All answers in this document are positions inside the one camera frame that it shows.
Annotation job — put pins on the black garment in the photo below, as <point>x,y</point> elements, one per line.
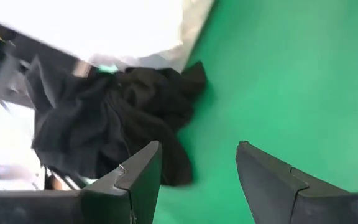
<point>104,118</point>

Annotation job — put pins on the green table mat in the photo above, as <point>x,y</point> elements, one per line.
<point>291,77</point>

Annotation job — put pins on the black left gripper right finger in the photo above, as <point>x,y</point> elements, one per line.
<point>278,193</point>

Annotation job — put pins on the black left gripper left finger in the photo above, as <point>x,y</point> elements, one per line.
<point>120,199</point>

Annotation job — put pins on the beige fabric bin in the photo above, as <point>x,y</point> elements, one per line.
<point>104,25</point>

